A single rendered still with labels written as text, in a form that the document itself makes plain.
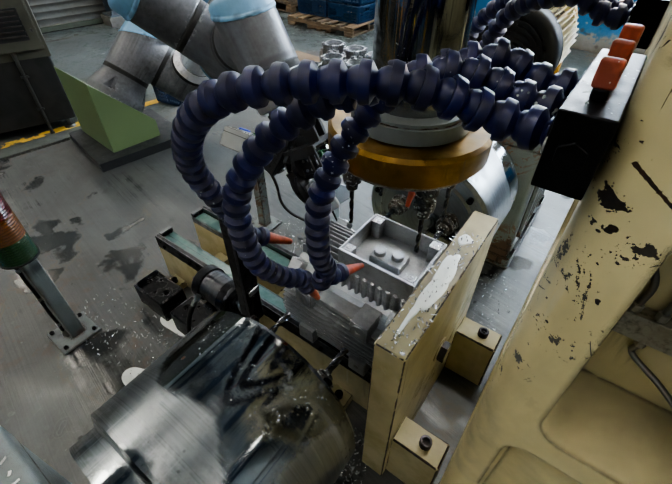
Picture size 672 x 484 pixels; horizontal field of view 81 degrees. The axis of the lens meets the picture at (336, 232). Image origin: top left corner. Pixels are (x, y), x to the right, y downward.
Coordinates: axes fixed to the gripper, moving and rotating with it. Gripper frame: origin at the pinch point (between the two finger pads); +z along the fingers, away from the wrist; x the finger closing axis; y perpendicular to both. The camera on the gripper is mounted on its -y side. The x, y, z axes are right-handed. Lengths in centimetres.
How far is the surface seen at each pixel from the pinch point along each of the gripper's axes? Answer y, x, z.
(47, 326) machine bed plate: -57, -39, 0
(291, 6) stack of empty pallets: -437, 496, -138
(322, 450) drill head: 20.2, -31.9, 10.2
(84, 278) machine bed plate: -63, -27, -3
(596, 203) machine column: 46, -24, -11
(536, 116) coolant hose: 44, -24, -16
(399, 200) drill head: 5.4, 12.7, 4.2
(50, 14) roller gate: -608, 221, -249
